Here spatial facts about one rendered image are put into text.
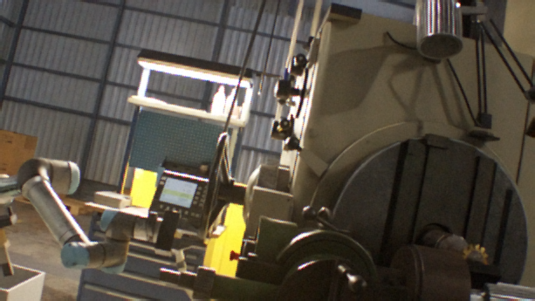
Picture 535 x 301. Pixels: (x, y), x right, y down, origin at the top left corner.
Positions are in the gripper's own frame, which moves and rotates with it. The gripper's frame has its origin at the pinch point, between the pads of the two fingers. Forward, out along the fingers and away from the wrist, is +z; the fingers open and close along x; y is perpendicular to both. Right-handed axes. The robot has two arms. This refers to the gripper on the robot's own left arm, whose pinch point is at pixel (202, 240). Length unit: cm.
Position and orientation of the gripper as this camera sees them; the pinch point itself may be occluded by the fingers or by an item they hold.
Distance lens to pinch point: 142.9
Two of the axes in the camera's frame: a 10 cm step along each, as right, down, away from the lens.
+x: -1.6, 8.3, -5.4
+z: 9.8, 2.0, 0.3
